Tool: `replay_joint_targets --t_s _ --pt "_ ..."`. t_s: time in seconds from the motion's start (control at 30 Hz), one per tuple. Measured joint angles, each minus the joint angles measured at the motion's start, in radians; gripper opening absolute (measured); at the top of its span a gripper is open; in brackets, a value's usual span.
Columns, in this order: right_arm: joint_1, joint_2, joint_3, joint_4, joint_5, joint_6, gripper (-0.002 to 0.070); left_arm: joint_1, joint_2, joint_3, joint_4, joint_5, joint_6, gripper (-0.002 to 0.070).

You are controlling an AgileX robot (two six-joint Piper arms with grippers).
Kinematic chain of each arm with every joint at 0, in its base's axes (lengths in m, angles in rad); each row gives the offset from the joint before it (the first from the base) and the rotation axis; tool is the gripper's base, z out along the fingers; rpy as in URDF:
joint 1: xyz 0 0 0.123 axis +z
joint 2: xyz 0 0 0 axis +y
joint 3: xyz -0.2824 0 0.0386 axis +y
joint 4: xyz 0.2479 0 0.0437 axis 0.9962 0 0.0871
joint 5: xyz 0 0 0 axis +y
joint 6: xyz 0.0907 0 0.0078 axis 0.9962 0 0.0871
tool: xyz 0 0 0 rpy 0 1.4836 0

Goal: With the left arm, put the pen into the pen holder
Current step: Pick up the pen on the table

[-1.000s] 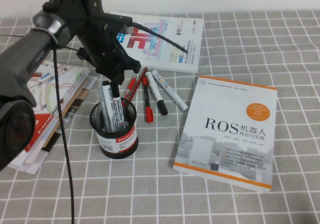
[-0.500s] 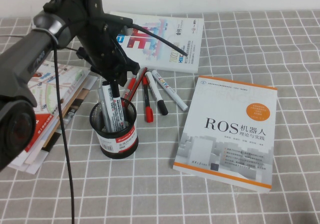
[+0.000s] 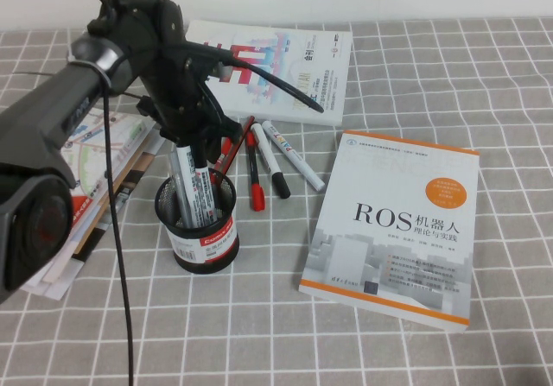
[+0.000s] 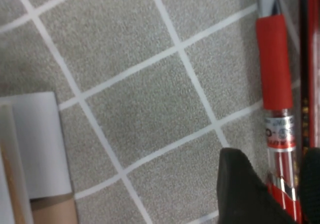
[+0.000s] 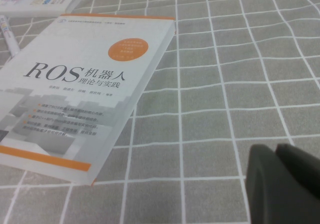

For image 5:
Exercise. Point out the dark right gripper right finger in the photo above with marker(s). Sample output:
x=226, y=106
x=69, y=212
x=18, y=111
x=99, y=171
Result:
x=300, y=164

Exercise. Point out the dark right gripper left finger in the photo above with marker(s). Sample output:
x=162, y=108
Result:
x=270, y=196

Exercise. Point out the grey checked tablecloth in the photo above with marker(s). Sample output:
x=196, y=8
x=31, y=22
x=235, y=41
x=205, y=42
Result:
x=225, y=83

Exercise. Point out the white orange ROS textbook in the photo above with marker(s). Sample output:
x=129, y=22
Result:
x=75, y=58

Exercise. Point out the white paint marker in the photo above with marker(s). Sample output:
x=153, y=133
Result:
x=10, y=38

